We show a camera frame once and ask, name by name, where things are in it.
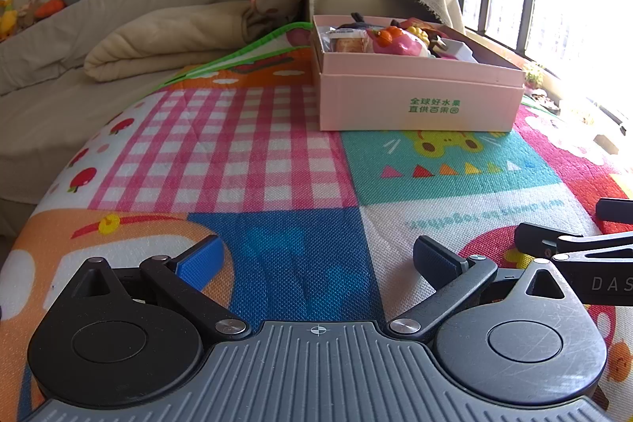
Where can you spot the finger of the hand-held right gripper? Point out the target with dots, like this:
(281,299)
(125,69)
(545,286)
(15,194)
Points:
(539,238)
(615,209)

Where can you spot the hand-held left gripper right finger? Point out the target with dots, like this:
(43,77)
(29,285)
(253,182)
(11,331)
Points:
(435,258)

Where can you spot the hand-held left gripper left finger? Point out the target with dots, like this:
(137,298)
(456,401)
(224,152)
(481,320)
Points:
(202,261)

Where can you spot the pink cardboard box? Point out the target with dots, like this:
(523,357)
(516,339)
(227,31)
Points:
(376,100)

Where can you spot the small white box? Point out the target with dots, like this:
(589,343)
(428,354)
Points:
(457,51)

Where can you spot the pink plastic toy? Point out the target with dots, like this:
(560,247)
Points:
(398,44)

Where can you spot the yellow spiky ball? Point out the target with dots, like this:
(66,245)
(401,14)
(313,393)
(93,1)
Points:
(418,31)

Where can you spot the orange snack packet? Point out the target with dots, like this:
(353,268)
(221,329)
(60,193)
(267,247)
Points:
(348,42)

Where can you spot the dark grey plush toy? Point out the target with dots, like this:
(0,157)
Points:
(358,21)

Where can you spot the colourful play mat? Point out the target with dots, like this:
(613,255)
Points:
(247,145)

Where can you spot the small potted plant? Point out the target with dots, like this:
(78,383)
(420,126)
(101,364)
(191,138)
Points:
(534,75)

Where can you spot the folded beige blanket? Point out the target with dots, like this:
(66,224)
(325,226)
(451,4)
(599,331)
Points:
(168,44)

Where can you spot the orange plush toy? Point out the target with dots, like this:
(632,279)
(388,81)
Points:
(49,6)

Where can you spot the yellow plush toy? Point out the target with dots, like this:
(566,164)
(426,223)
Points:
(7,14)

